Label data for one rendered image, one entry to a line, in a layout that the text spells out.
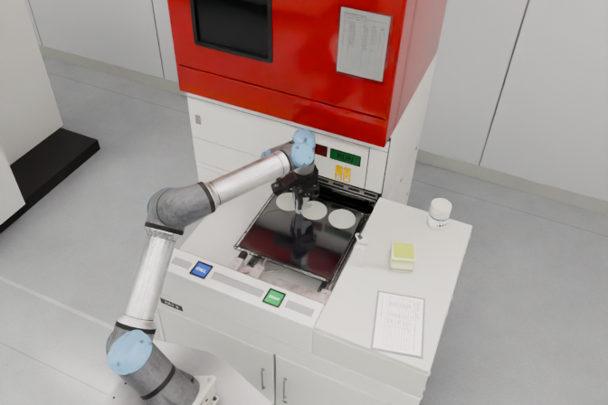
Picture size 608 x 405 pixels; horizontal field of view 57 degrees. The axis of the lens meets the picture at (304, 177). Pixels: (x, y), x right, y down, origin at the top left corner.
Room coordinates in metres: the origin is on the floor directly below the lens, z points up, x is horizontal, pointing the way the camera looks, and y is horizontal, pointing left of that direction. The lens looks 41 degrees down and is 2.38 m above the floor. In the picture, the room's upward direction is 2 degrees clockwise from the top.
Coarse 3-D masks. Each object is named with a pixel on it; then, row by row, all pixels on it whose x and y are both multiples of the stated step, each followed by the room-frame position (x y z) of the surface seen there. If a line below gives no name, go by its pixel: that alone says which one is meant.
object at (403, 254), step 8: (392, 248) 1.21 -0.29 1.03; (400, 248) 1.21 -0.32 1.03; (408, 248) 1.21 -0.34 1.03; (392, 256) 1.18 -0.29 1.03; (400, 256) 1.18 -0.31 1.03; (408, 256) 1.18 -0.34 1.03; (392, 264) 1.17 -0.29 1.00; (400, 264) 1.17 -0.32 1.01; (408, 264) 1.17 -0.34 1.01; (408, 272) 1.17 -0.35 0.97
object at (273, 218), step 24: (288, 192) 1.61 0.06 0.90; (264, 216) 1.47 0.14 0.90; (288, 216) 1.47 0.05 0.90; (360, 216) 1.48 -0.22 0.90; (264, 240) 1.35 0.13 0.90; (288, 240) 1.35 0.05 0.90; (312, 240) 1.35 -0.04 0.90; (336, 240) 1.36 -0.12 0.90; (312, 264) 1.25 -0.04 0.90; (336, 264) 1.25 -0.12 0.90
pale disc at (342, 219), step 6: (336, 210) 1.51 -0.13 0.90; (342, 210) 1.52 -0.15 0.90; (330, 216) 1.48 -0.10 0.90; (336, 216) 1.48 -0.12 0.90; (342, 216) 1.48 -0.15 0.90; (348, 216) 1.48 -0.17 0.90; (354, 216) 1.48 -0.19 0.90; (330, 222) 1.45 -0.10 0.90; (336, 222) 1.45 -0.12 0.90; (342, 222) 1.45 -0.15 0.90; (348, 222) 1.45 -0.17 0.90; (354, 222) 1.45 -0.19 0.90; (342, 228) 1.42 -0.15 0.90
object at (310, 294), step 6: (240, 270) 1.22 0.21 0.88; (246, 270) 1.22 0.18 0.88; (264, 276) 1.20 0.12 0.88; (270, 276) 1.20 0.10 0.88; (270, 282) 1.18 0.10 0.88; (276, 282) 1.18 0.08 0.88; (282, 282) 1.18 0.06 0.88; (288, 282) 1.18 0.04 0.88; (288, 288) 1.15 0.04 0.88; (294, 288) 1.16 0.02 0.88; (300, 288) 1.16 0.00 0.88; (306, 288) 1.16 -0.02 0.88; (300, 294) 1.13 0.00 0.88; (306, 294) 1.13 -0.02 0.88; (312, 294) 1.14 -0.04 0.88; (318, 294) 1.14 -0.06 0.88
